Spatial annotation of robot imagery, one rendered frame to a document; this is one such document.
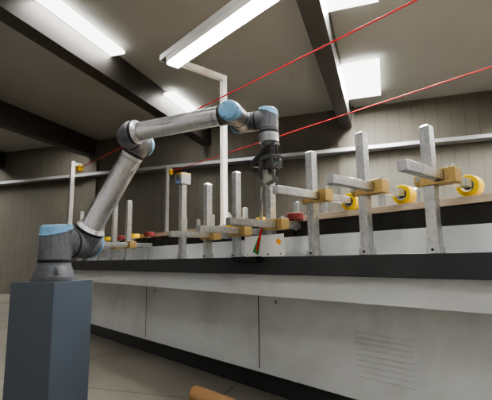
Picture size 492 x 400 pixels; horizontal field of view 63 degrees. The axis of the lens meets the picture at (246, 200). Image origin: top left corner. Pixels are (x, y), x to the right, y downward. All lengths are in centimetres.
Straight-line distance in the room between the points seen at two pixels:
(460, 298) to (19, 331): 177
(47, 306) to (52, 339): 14
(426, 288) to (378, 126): 615
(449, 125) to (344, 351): 600
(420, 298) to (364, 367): 52
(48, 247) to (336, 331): 137
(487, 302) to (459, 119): 631
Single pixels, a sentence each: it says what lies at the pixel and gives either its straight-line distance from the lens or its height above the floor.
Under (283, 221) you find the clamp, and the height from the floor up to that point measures 85.
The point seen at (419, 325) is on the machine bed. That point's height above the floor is 43.
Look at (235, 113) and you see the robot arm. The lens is 174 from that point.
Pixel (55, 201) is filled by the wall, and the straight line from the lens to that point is 1004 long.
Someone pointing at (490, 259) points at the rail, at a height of 68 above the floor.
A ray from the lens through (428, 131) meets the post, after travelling 149.
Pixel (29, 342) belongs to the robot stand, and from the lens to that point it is 210.
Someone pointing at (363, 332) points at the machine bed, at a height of 38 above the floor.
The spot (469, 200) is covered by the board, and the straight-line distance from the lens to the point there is 163.
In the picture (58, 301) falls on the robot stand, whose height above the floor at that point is 51.
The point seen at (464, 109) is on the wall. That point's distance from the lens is 766.
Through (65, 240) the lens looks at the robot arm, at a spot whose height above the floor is 79.
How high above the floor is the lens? 68
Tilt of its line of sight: 9 degrees up
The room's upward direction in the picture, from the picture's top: 1 degrees counter-clockwise
